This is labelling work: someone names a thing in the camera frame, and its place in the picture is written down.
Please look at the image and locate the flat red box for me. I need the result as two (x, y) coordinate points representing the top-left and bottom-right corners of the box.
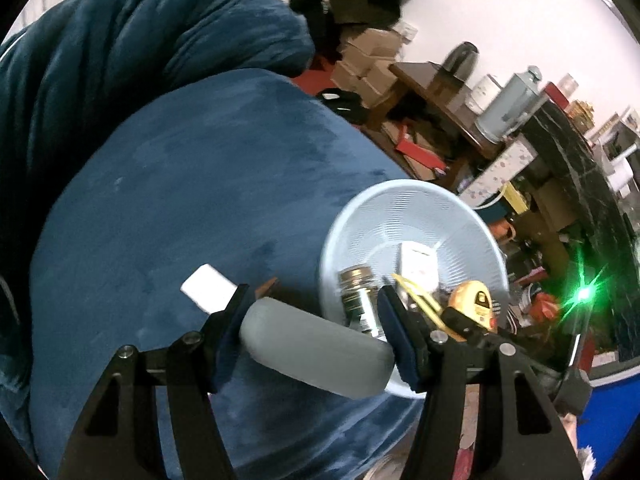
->
(395, 140), (446, 171)

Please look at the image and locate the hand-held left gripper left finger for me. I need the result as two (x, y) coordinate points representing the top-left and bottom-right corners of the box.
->
(57, 284), (250, 480)

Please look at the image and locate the dark wooden table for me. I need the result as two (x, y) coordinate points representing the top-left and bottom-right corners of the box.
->
(390, 60), (506, 161)

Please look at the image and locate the yellow edged box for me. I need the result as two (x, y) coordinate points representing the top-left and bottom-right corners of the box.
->
(500, 182), (531, 216)

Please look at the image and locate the black electric kettle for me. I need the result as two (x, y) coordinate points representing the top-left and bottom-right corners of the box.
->
(442, 41), (480, 78)

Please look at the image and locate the white round jar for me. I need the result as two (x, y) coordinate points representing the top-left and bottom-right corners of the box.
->
(465, 74), (503, 116)

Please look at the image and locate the floral printed white board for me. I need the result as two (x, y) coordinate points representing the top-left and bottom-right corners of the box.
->
(460, 141), (533, 208)

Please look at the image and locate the white charger plug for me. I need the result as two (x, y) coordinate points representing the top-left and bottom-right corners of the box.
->
(397, 242), (438, 288)

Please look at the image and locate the stack of cardboard boxes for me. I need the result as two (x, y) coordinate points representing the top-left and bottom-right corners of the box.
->
(330, 27), (406, 108)

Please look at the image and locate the grey glasses case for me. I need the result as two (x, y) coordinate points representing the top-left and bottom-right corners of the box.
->
(239, 297), (396, 401)

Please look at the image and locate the orange container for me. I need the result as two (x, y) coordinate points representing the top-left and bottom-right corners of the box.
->
(490, 220), (516, 246)

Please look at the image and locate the flat white box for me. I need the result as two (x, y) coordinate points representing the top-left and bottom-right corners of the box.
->
(180, 265), (238, 315)

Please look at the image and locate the black marble counter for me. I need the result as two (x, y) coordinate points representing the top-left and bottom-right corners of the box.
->
(520, 102), (640, 361)

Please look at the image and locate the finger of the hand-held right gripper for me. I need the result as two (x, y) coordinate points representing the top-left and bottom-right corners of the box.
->
(441, 306), (502, 350)

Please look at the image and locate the light blue perforated plastic basket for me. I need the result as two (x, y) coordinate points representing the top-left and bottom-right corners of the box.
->
(319, 179), (511, 400)

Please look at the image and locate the glass jar with printed label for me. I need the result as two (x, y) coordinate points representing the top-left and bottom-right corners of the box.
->
(339, 266), (388, 343)

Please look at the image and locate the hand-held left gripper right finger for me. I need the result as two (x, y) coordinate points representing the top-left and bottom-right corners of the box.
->
(376, 285), (586, 480)

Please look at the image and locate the yellow tape measure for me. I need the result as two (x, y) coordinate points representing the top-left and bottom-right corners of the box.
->
(392, 274), (501, 333)

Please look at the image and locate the grey metal canister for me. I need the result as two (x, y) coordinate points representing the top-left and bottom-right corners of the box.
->
(472, 66), (548, 145)

